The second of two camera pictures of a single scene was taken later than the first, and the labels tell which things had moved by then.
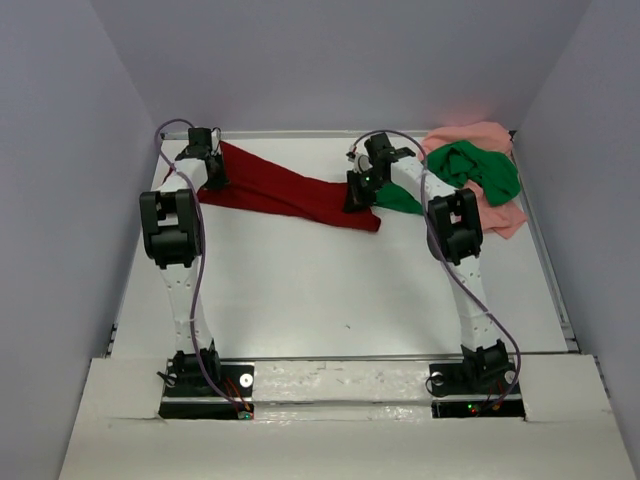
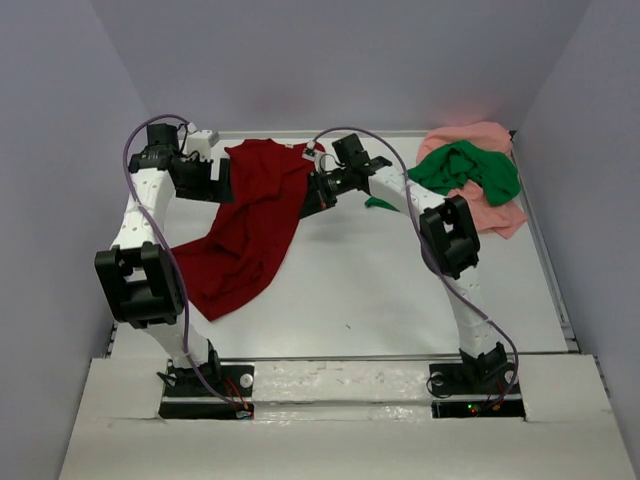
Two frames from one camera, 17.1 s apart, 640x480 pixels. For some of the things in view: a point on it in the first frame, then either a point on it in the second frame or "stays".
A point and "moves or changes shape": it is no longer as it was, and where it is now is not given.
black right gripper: [356, 200] to [317, 195]
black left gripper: [221, 180] to [219, 190]
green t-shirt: [458, 161] stays
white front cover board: [335, 420] stays
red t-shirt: [255, 182] moves or changes shape
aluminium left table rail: [110, 345] stays
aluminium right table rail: [530, 210] stays
